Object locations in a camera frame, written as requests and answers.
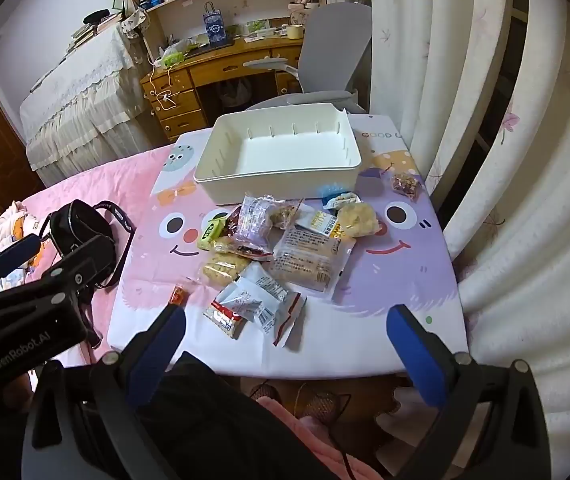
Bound clear purple print snack packet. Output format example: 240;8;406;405
235;192;273;248

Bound green snack packet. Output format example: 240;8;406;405
196;217;228;252

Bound white charging cable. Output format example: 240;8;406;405
144;57;178;111

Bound black handbag with strap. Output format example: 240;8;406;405
40;200;136;348

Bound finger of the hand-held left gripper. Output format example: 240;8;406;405
0;236;45;296
30;235;117;306

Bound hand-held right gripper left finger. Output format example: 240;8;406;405
20;304;186;480

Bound white plastic storage bin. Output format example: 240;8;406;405
193;102;363;206

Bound clear oat bar packet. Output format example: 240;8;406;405
267;200;306;228

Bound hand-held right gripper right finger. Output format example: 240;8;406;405
386;304;550;480

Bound person's black trousers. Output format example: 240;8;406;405
135;352;346;480

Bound large clear rice cake packet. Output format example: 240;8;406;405
270;225;357;301

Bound pink blanket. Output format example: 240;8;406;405
18;142;181;366

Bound patterned fabric bag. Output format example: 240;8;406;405
118;7;152;41

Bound cartoon printed table mat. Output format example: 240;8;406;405
108;112;470;381

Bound person's pink garment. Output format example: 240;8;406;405
255;395;396;480

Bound nut bar clear packet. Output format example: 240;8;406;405
389;171;422;201

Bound blue paper gift bag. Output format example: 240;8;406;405
202;1;228;48

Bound wooden desk with drawers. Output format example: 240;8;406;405
140;35;311;142

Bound lace cloth covered cabinet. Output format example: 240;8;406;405
19;22;158;173

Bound green tissue pack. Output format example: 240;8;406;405
159;45;188;68

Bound grey office chair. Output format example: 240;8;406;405
242;0;373;113

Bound white leaf print curtain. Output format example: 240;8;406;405
365;0;570;480

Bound white and yellow snack packet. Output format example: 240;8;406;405
295;208;348;241

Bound dark brown snack packet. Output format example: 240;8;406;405
225;205;246;241

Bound pale round pastry packet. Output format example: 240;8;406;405
337;202;381;238

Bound blue and white snack packet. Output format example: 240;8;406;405
317;185;361;211

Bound white packet with red edge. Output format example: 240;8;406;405
235;261;308;348

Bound black cable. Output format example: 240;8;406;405
327;425;361;480

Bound red and white snack packet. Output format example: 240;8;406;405
202;297;246;338

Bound dark red snack packet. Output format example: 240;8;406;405
225;240;276;262

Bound clear granola snack bag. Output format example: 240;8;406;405
200;245;253;288

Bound white plastic bag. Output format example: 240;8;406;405
215;80;253;111

